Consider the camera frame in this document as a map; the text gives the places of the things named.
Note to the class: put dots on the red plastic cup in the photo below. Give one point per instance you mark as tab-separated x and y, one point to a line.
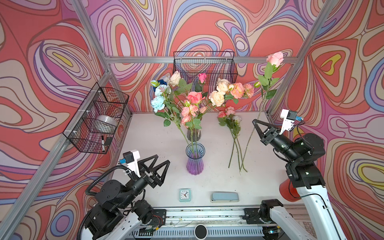
288	192

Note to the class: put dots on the coral pink rose stem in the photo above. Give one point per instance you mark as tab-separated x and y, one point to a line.
195	97

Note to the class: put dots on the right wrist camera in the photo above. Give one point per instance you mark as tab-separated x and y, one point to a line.
289	117

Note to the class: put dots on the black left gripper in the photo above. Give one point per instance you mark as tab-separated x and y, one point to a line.
151	181

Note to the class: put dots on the black wire basket wall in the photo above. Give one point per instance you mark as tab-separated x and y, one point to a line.
215	64
84	131

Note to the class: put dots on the cream carnation stem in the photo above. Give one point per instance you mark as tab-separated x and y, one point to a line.
217	97

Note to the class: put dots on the pink carnation stem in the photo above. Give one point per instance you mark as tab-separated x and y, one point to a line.
238	91

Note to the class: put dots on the black marker in basket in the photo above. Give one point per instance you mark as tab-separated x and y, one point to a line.
103	144

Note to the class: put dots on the small teal alarm clock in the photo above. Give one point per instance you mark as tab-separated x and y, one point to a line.
185	195

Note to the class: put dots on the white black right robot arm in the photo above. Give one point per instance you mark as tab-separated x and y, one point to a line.
305	177

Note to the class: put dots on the pink ranunculus spray stem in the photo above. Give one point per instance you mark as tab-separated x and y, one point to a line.
228	118

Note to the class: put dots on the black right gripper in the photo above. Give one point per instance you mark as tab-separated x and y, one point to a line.
265	139

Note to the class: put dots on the magenta rose stem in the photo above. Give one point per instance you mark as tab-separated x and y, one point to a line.
201	82

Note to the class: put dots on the black wire basket back wall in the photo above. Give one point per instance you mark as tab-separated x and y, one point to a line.
215	64

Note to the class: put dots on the black wire basket left wall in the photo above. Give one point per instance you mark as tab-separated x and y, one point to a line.
84	131

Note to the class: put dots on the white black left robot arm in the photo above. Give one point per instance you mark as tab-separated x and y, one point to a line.
121	208

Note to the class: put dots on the pink peony spray stem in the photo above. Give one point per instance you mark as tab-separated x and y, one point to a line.
190	116

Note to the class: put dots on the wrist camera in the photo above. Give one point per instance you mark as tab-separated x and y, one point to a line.
130	160
289	117

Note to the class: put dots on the pink grey glass vase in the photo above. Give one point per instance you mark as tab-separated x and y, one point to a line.
194	135

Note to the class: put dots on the light blue carnation stem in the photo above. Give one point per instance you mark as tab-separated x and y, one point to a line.
164	106

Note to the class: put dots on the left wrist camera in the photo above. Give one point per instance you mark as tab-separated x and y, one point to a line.
130	160

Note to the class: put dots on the purple glass vase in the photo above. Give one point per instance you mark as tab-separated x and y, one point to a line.
195	153

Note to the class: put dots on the blue rose stem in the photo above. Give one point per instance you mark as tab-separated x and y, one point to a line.
162	82

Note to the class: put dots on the white calculator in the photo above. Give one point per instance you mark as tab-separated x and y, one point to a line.
308	226

